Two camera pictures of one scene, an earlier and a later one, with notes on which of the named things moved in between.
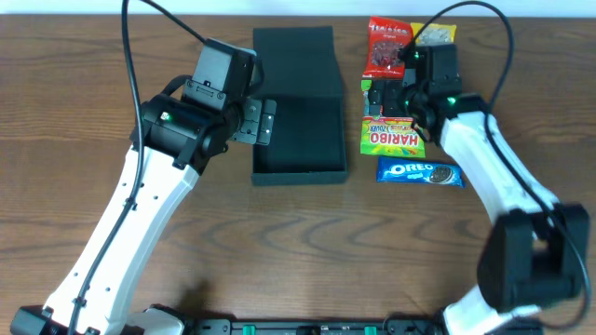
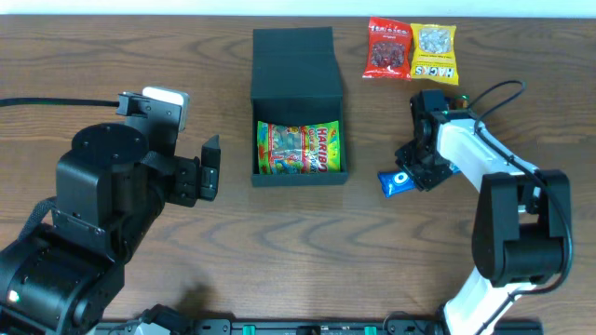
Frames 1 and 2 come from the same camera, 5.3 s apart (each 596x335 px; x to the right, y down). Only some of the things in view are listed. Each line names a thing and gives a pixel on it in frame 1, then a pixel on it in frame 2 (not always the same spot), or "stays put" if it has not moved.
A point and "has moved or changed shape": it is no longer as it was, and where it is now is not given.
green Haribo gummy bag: x=388 y=136 → x=304 y=149
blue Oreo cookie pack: x=419 y=172 has moved or changed shape
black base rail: x=410 y=327 stays put
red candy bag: x=387 y=37 stays put
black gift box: x=301 y=73 stays put
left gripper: x=256 y=121 → x=187 y=180
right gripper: x=385 y=97 → x=424 y=167
